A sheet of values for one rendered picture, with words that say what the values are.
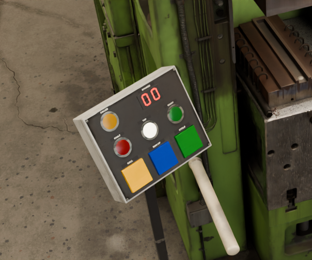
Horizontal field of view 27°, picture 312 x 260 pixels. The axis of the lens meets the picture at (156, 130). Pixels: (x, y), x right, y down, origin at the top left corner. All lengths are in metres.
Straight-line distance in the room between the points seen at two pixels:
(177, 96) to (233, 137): 0.54
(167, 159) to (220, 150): 0.56
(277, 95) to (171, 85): 0.42
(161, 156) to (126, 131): 0.13
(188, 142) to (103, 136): 0.28
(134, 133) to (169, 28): 0.39
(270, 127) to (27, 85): 2.26
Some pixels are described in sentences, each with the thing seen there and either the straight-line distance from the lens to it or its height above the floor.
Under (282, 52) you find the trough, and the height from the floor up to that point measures 0.99.
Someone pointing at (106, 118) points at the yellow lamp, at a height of 1.18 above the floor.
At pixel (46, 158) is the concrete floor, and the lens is 3.57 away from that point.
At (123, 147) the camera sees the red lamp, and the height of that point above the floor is 1.09.
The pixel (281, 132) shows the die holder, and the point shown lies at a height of 0.85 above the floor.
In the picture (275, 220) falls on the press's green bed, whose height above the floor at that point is 0.40.
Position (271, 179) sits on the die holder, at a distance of 2.36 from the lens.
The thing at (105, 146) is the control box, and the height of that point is 1.11.
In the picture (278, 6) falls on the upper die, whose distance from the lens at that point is 2.00.
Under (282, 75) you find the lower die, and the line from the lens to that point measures 2.23.
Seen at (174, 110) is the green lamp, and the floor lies 1.10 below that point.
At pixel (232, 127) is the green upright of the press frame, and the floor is 0.74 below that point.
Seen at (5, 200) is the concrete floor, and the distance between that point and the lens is 3.42.
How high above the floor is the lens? 2.33
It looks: 41 degrees down
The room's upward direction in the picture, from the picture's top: 10 degrees counter-clockwise
